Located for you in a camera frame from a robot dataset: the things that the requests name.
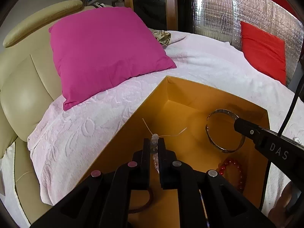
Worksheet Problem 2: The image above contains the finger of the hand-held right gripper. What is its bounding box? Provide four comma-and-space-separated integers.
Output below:
233, 118, 263, 146

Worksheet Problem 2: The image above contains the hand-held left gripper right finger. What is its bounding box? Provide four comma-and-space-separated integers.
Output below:
157, 138, 277, 228

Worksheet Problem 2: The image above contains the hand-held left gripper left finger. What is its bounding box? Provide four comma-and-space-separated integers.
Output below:
30, 138, 151, 228

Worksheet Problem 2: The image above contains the white bead bracelet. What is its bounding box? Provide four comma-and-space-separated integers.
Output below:
142, 118, 188, 175

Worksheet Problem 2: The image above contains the silver bangle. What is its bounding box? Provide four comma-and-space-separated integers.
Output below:
206, 109, 246, 152

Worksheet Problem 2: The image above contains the red bead bracelet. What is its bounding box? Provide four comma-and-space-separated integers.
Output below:
217, 158, 245, 194

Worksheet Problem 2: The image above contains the dark brown bangle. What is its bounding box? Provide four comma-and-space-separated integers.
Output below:
128, 188, 155, 215

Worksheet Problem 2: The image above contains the yellow cardboard box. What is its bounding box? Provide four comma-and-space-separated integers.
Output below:
76, 75, 271, 228

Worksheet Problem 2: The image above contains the person's right hand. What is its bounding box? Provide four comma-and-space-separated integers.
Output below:
268, 180, 294, 219

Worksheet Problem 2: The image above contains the red cushion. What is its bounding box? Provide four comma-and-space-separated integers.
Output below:
240, 21, 287, 80

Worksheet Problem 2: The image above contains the pale pink towel blanket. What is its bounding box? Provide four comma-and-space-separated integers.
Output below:
27, 30, 304, 219

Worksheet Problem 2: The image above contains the magenta cushion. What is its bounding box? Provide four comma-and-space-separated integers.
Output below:
49, 7, 177, 111

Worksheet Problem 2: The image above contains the leaf patterned cloth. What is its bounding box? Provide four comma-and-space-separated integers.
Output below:
152, 30, 172, 45

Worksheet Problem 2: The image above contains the silver foil panel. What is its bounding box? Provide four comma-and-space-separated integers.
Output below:
191, 0, 304, 87

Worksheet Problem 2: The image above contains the white cloth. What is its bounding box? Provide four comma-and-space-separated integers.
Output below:
0, 145, 31, 228

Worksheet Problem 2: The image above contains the beige leather sofa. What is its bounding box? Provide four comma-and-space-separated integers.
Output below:
0, 0, 100, 228

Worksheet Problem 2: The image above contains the wooden glass-door cabinet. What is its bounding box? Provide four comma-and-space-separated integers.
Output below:
119, 0, 193, 32

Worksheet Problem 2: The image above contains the black cable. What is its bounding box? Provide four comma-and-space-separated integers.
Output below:
260, 76, 304, 211

